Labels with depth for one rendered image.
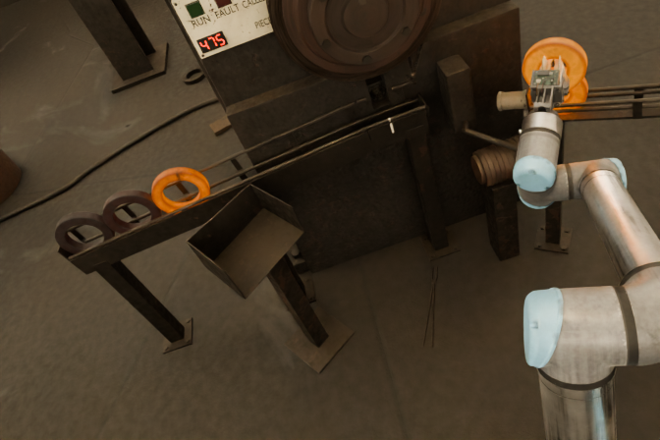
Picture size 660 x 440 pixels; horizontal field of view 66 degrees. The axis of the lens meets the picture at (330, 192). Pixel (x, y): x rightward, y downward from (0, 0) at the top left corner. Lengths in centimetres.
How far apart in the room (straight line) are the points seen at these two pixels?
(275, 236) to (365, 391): 66
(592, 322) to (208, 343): 169
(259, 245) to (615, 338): 105
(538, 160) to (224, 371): 144
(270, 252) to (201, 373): 80
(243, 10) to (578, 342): 117
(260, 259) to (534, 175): 80
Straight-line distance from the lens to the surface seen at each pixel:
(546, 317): 84
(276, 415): 198
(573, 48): 145
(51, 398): 260
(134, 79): 437
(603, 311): 84
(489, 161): 171
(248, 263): 157
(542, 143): 126
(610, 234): 109
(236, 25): 156
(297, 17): 138
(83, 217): 185
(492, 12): 174
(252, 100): 167
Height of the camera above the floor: 171
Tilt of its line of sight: 43 degrees down
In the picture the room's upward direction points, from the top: 23 degrees counter-clockwise
